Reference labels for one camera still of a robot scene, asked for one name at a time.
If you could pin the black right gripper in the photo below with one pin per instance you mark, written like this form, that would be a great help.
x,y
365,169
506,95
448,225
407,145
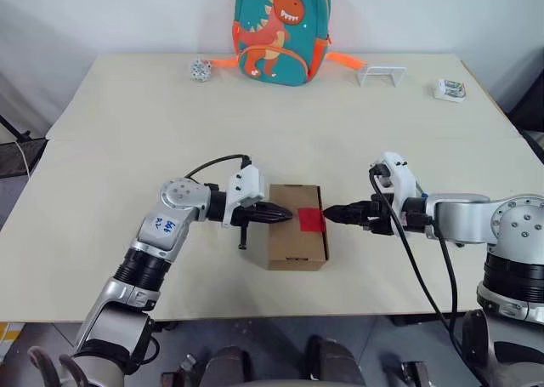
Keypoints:
x,y
379,224

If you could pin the brown curved shape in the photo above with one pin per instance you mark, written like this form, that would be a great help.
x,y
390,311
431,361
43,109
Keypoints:
x,y
76,372
42,365

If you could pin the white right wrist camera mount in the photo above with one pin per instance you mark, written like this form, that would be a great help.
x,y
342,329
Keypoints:
x,y
401,178

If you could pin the small white battery pack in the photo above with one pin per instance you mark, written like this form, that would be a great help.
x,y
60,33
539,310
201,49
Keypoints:
x,y
449,91

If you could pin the dark rounded shape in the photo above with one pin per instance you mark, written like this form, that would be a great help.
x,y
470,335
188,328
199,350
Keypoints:
x,y
333,361
478,340
229,363

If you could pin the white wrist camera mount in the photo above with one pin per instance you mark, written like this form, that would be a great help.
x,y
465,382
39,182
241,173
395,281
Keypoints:
x,y
246,187
401,178

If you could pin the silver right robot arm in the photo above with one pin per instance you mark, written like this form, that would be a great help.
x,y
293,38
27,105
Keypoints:
x,y
467,217

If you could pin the red tape seal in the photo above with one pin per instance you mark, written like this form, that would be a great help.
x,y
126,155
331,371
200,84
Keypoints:
x,y
310,220

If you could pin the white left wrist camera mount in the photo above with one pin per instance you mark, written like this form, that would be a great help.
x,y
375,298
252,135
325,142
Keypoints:
x,y
246,187

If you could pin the metal bracket under table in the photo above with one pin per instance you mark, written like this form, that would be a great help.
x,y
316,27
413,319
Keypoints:
x,y
415,374
178,372

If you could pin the teal dinosaur backpack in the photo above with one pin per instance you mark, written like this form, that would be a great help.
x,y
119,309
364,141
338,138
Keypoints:
x,y
280,30

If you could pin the black tripod leg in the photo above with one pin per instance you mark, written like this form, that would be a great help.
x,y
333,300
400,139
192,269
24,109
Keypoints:
x,y
15,129

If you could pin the brown cardboard box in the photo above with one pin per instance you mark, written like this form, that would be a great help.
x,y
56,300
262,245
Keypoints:
x,y
293,246

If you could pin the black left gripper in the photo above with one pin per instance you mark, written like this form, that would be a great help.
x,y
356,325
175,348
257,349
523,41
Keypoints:
x,y
242,217

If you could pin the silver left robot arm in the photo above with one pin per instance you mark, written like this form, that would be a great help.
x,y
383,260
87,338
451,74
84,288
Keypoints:
x,y
170,229

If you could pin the white spotted ball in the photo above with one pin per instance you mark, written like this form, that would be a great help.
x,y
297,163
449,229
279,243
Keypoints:
x,y
200,69

